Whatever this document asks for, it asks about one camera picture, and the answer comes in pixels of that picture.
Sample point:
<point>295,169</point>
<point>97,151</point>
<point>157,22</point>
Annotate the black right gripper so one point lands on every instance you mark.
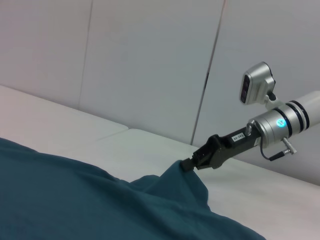
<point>230,147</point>

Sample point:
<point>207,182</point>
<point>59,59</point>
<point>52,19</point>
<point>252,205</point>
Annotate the teal blue shirt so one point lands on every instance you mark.
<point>87,195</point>

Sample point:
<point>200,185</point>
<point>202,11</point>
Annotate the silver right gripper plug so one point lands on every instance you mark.
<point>250,128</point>

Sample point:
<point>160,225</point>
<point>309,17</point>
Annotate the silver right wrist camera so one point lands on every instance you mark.
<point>257,83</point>

